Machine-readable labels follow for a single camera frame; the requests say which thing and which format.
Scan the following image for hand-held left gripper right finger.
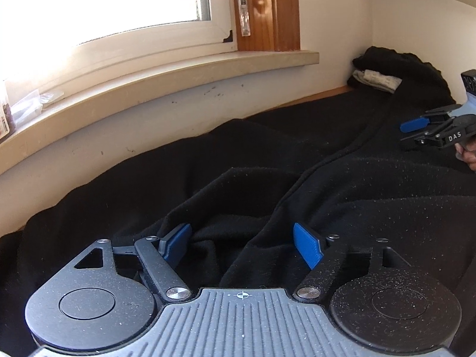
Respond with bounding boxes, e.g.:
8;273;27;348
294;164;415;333
292;222;411;302

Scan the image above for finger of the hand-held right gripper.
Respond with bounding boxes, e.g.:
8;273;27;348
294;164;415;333
400;126;447;152
400;106;462;134

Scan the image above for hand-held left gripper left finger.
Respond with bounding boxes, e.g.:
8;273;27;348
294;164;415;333
74;223;194;302

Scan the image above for black fleece pants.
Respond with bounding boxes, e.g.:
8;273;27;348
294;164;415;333
0;78;476;357

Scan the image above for person's right hand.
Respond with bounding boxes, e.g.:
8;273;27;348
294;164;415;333
455;142;476;172

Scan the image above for white patterned folded garment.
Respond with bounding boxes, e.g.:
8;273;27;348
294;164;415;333
362;69;403;92

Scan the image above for black folded sweater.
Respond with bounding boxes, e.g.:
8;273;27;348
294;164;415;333
351;46;458;105

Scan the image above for beige windowsill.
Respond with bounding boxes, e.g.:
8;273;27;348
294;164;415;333
0;50;320;172

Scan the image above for clear plastic wrapper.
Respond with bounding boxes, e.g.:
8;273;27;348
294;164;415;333
11;89;65;123

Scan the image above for white window sash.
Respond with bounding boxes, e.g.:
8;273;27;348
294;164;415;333
0;0;239;95

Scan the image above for jar with orange fruit label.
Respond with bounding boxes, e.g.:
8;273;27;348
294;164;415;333
0;80;17;144

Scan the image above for wooden window frame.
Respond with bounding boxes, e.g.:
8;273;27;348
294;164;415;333
231;0;301;52

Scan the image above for clear blind cord pull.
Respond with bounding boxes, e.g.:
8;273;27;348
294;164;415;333
236;0;251;38

